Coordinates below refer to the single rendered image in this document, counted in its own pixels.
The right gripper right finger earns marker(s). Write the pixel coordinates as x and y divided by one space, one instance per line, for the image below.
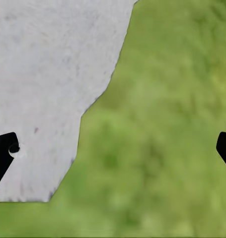
221 145

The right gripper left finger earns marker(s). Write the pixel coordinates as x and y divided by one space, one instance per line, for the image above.
10 148

